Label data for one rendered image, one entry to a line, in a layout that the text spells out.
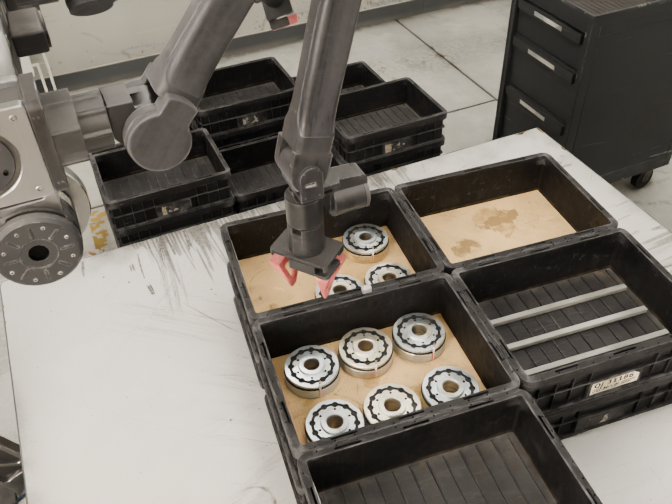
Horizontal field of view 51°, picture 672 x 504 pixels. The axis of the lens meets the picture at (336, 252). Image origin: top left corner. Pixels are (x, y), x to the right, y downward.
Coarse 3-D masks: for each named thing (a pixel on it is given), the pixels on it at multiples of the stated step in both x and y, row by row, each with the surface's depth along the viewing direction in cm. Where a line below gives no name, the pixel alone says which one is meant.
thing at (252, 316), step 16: (384, 192) 159; (400, 208) 154; (224, 224) 152; (240, 224) 152; (416, 224) 150; (224, 240) 148; (432, 256) 142; (240, 272) 140; (432, 272) 139; (240, 288) 137; (304, 304) 133
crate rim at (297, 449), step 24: (384, 288) 136; (456, 288) 135; (288, 312) 132; (312, 312) 132; (264, 360) 123; (504, 360) 122; (504, 384) 118; (432, 408) 115; (288, 432) 112; (360, 432) 112
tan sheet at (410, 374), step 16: (448, 336) 139; (336, 352) 137; (448, 352) 136; (400, 368) 134; (416, 368) 134; (432, 368) 134; (464, 368) 133; (352, 384) 131; (368, 384) 131; (400, 384) 131; (416, 384) 131; (480, 384) 130; (288, 400) 129; (304, 400) 129; (320, 400) 129; (352, 400) 129; (304, 416) 126; (304, 432) 124
